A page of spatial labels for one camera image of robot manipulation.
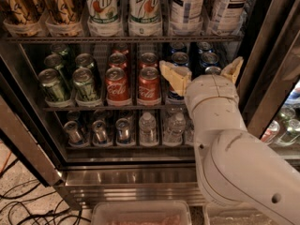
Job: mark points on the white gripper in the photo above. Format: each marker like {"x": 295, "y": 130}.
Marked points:
{"x": 211, "y": 90}

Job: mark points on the white tea bottle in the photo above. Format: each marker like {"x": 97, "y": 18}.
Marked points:
{"x": 227, "y": 11}
{"x": 186, "y": 11}

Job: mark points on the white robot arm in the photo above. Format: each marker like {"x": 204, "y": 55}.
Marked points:
{"x": 232, "y": 165}

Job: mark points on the right water bottle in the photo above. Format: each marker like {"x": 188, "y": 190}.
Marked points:
{"x": 189, "y": 135}

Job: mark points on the water bottle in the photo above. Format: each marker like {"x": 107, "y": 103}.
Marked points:
{"x": 174, "y": 129}
{"x": 148, "y": 129}
{"x": 189, "y": 135}

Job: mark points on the middle water bottle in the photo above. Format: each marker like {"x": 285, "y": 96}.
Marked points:
{"x": 174, "y": 129}

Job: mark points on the left water bottle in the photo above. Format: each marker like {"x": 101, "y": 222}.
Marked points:
{"x": 148, "y": 129}

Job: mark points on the right 7up bottle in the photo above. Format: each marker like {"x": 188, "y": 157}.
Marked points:
{"x": 144, "y": 11}

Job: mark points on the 7up bottle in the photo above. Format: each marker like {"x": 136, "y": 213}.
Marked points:
{"x": 103, "y": 11}
{"x": 144, "y": 11}

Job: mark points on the left 7up bottle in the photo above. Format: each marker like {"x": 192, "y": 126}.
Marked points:
{"x": 103, "y": 11}

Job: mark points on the open fridge door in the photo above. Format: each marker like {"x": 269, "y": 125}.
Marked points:
{"x": 17, "y": 138}

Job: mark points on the front right Pepsi can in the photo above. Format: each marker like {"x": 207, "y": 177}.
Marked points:
{"x": 213, "y": 70}

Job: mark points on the pepsi can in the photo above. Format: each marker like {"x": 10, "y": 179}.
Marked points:
{"x": 213, "y": 70}
{"x": 180, "y": 59}
{"x": 209, "y": 59}
{"x": 173, "y": 95}

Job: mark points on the middle right Pepsi can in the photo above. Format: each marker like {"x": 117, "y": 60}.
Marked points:
{"x": 209, "y": 59}

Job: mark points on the middle left Pepsi can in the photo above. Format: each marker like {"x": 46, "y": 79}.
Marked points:
{"x": 180, "y": 59}

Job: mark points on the front left Pepsi can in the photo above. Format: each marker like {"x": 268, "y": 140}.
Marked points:
{"x": 173, "y": 95}

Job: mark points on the front right Coca-Cola can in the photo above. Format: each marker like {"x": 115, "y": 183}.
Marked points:
{"x": 148, "y": 84}

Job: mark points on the coca-cola can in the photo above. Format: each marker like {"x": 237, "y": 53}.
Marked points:
{"x": 148, "y": 59}
{"x": 148, "y": 84}
{"x": 118, "y": 60}
{"x": 117, "y": 84}

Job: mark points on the middle right Coca-Cola can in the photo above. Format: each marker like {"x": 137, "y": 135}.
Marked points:
{"x": 148, "y": 59}

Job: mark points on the middle left Coca-Cola can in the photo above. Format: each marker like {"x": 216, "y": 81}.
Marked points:
{"x": 118, "y": 60}

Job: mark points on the front left Coca-Cola can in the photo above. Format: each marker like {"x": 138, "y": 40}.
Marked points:
{"x": 117, "y": 84}

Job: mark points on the silver blue can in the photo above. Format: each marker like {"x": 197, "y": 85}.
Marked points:
{"x": 123, "y": 130}
{"x": 72, "y": 130}
{"x": 100, "y": 131}

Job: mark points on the green can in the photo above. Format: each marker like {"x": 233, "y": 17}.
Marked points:
{"x": 53, "y": 85}
{"x": 86, "y": 60}
{"x": 85, "y": 84}
{"x": 57, "y": 62}

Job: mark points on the right clear plastic bin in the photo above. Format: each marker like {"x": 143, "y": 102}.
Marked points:
{"x": 241, "y": 214}

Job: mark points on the clear plastic bin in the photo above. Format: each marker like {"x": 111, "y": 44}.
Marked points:
{"x": 241, "y": 214}
{"x": 141, "y": 213}

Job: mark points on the left silver blue can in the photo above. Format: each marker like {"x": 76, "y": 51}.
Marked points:
{"x": 72, "y": 130}

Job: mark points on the middle left green can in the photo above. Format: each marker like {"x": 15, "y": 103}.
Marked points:
{"x": 57, "y": 62}

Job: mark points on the front left green can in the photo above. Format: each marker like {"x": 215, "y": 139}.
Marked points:
{"x": 53, "y": 85}

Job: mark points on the gold tall can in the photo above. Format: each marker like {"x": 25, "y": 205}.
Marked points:
{"x": 64, "y": 12}
{"x": 22, "y": 11}

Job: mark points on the left clear plastic bin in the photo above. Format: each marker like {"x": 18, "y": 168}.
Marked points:
{"x": 141, "y": 213}

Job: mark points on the left gold tall can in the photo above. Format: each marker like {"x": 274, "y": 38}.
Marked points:
{"x": 22, "y": 11}

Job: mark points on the top wire shelf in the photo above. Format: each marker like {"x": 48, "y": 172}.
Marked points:
{"x": 46, "y": 40}

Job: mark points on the wire shelf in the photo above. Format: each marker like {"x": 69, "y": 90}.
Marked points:
{"x": 128, "y": 107}
{"x": 46, "y": 40}

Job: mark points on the middle wire shelf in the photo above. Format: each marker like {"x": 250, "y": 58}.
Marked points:
{"x": 128, "y": 107}

